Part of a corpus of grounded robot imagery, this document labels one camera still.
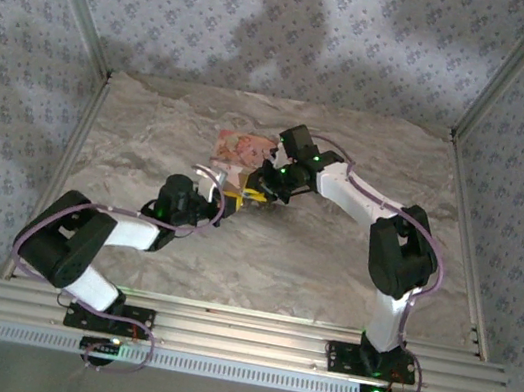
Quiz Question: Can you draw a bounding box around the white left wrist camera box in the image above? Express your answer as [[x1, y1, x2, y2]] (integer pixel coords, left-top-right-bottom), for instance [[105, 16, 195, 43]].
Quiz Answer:
[[188, 162, 231, 206]]

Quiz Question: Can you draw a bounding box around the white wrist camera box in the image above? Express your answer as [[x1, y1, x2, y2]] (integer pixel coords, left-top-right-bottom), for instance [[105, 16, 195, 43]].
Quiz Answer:
[[188, 162, 231, 206], [261, 143, 286, 166]]

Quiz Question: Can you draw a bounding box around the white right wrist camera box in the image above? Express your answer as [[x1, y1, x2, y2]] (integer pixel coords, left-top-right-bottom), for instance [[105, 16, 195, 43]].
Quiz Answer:
[[261, 143, 286, 166]]

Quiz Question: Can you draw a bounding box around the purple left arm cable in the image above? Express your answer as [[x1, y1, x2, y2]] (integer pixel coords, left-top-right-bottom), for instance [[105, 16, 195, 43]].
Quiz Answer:
[[1, 158, 229, 334]]

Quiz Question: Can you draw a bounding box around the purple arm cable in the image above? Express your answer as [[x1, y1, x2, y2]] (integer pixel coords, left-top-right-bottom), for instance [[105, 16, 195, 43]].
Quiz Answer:
[[1, 158, 229, 334], [275, 134, 465, 361]]

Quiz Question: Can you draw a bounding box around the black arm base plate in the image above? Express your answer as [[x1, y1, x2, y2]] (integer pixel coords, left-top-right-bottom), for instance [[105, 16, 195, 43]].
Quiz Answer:
[[322, 338, 420, 386], [62, 294, 158, 342]]

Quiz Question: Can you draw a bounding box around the aluminium mounting rail beam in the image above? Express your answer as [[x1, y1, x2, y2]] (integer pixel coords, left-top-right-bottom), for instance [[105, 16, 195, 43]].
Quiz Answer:
[[0, 265, 518, 392]]

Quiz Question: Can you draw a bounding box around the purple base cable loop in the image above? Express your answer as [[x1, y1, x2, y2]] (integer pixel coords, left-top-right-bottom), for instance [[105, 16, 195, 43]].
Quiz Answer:
[[362, 346, 429, 392], [78, 315, 159, 381]]

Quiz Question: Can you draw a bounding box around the slotted grey cable duct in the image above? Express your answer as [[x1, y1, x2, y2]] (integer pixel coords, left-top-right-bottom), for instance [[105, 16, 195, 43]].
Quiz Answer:
[[0, 319, 375, 392]]

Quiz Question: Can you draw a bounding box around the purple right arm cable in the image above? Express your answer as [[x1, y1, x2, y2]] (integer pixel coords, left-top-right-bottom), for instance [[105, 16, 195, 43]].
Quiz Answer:
[[275, 134, 465, 361]]

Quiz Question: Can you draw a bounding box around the aluminium table side rail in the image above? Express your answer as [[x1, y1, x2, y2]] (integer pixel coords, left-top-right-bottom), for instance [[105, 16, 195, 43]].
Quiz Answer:
[[415, 132, 524, 362]]

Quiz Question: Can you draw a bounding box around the aluminium frame post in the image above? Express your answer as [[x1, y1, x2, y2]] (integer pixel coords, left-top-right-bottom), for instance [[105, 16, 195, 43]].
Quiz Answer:
[[447, 0, 524, 155]]

